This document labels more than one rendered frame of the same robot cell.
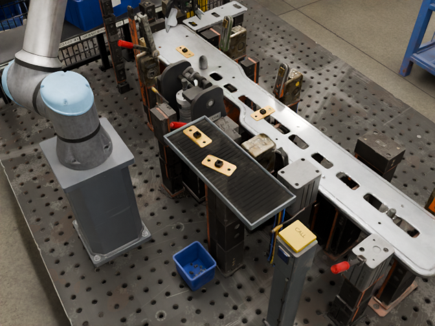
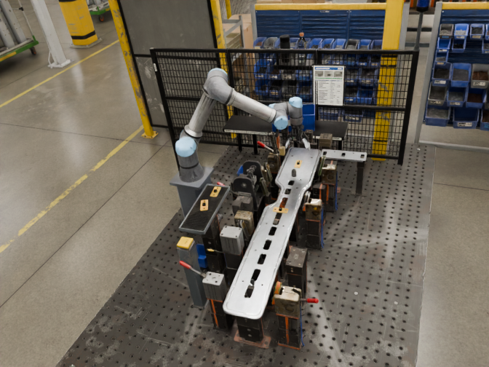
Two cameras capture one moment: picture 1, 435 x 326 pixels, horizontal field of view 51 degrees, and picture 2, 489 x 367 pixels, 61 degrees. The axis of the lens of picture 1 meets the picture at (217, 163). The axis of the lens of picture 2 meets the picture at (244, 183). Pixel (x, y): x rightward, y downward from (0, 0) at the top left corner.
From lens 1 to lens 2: 1.65 m
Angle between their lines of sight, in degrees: 44
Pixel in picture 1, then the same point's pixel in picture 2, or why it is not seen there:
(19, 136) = (225, 166)
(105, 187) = (188, 194)
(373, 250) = (213, 278)
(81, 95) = (185, 149)
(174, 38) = (305, 155)
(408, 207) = (263, 287)
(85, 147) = (183, 171)
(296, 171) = (230, 230)
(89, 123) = (186, 162)
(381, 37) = not seen: outside the picture
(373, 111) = (392, 269)
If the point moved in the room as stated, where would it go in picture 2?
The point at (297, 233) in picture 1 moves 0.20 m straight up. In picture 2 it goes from (185, 241) to (177, 209)
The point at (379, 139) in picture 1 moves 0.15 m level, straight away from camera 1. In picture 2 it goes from (298, 254) to (329, 248)
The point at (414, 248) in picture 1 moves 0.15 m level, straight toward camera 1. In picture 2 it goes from (237, 299) to (204, 300)
